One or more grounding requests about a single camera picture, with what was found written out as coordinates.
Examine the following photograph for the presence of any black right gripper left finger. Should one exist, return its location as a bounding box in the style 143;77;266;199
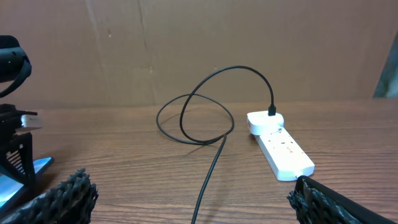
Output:
1;168;98;224

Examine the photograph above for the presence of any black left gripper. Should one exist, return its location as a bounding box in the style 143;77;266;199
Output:
1;104;38;186

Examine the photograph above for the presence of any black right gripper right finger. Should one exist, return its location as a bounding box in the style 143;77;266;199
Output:
287;175;396;224

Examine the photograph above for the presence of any Samsung Galaxy smartphone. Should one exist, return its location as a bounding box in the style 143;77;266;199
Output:
1;157;54;216

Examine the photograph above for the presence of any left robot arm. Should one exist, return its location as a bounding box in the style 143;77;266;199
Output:
1;35;39;185

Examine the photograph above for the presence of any white power strip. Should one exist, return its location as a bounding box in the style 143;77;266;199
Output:
255;128;315;182

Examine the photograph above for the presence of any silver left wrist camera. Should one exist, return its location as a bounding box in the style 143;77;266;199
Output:
19;114;43;131

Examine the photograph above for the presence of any white wall charger plug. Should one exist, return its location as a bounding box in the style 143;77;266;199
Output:
246;111;284;136

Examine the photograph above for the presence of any black USB charging cable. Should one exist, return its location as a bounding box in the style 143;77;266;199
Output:
155;65;277;224

